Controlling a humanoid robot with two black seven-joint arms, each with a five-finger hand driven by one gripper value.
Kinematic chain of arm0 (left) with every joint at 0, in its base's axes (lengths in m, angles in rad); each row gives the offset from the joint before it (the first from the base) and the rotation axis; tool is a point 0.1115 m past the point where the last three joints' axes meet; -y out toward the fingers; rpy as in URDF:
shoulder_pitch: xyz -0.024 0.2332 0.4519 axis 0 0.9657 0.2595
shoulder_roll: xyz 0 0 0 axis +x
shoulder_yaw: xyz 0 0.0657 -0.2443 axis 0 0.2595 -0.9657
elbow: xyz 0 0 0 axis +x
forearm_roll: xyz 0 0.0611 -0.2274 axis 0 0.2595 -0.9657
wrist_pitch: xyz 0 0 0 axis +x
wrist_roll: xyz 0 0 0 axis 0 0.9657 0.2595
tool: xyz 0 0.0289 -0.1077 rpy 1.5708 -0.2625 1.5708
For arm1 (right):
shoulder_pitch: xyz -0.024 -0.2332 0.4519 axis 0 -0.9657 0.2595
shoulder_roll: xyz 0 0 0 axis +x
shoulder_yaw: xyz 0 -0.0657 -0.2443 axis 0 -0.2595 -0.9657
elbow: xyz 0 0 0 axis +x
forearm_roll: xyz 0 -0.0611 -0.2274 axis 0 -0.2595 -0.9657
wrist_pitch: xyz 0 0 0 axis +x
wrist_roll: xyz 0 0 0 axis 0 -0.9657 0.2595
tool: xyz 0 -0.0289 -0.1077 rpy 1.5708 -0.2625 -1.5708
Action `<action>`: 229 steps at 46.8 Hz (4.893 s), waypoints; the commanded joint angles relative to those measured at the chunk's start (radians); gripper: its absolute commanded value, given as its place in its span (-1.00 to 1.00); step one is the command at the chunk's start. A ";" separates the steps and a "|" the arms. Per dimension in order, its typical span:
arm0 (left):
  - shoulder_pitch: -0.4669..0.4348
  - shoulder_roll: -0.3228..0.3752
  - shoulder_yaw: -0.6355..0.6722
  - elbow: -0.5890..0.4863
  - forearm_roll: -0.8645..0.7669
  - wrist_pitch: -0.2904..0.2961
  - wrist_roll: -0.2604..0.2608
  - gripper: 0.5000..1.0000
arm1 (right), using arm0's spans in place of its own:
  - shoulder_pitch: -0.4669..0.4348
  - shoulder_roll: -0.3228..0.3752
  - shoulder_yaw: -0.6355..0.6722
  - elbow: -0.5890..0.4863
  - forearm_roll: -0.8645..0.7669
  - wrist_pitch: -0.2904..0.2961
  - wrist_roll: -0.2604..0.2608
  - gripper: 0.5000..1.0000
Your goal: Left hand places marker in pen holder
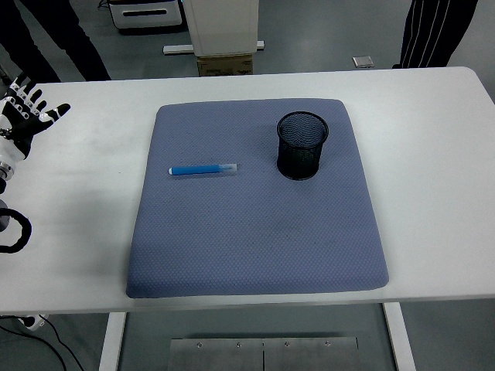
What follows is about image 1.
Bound white panel on stand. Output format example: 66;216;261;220
162;0;266;57

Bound white black appliance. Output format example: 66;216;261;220
106;0;184;31

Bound blue-grey textured mat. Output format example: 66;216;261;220
125;97;390;299

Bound black mesh pen holder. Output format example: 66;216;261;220
276;111;329;182

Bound brown cardboard box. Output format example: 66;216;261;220
196;53;254;77

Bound blue marker with clear cap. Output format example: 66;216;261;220
168;162;238;178

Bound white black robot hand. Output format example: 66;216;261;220
0;73;72;162

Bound person in white-striped dark trousers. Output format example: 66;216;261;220
391;0;480;70

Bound person in plain dark trousers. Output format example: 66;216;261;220
0;0;112;84

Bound grey metal plate with screws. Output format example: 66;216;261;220
169;336;360;371

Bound white power strip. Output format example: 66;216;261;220
18;313;50;332

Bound white table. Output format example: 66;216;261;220
0;66;495;371

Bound black floor cable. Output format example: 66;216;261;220
0;313;87;371

